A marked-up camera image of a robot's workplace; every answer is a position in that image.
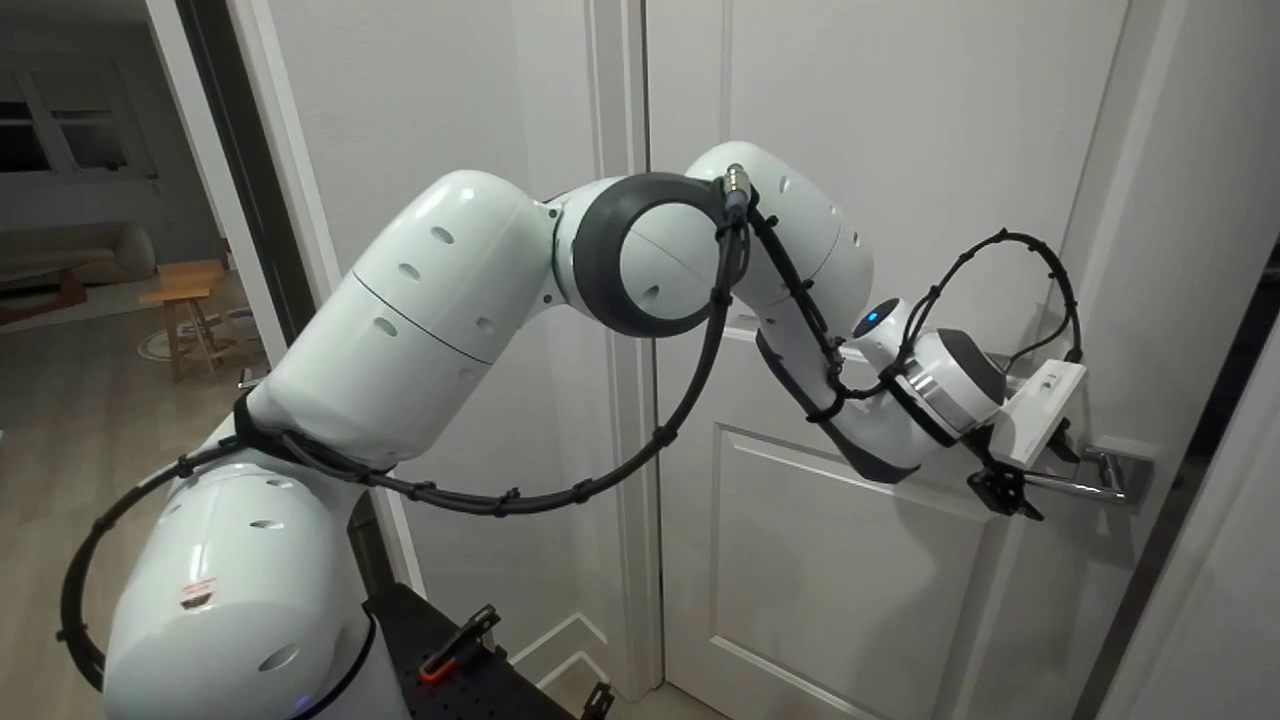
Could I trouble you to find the white background shelf unit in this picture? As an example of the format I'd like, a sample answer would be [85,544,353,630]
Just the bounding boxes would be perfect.
[0,17,229,270]

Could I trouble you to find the chrome door lever handle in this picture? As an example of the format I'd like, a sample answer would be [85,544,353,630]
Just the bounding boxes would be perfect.
[1031,454,1133,508]

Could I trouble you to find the wooden stool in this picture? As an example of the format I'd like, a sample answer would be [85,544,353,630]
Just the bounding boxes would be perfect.
[135,252,271,386]

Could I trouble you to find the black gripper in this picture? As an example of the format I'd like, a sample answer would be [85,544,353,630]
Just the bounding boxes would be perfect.
[962,454,1050,522]

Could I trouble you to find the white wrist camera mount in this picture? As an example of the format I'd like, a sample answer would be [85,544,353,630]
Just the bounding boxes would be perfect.
[988,351,1092,477]

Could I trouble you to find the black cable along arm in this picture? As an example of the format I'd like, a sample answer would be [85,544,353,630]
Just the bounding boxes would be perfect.
[50,162,1086,695]

